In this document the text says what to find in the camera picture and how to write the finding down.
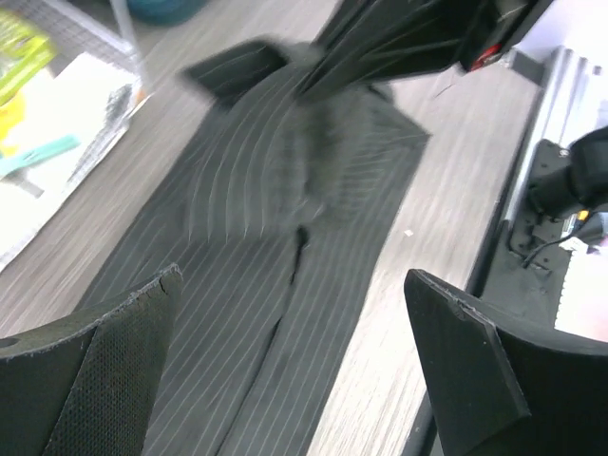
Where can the white wire wooden shelf unit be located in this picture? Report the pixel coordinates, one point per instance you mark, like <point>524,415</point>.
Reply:
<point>107,33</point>

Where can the teal plastic basin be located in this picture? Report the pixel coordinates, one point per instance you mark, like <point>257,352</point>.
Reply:
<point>165,12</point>

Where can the stack of books and papers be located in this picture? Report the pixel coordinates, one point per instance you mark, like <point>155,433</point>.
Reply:
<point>71,118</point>

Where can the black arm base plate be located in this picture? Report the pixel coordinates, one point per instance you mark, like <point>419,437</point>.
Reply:
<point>522,264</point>

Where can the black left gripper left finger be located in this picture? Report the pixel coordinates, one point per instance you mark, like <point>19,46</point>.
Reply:
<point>86,384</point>

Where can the black pinstripe long sleeve shirt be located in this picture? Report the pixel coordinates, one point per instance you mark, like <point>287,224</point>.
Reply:
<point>276,213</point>

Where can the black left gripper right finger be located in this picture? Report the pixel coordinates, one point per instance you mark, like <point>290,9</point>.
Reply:
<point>502,385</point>

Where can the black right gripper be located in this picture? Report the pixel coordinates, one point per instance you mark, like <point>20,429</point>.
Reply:
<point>382,40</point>

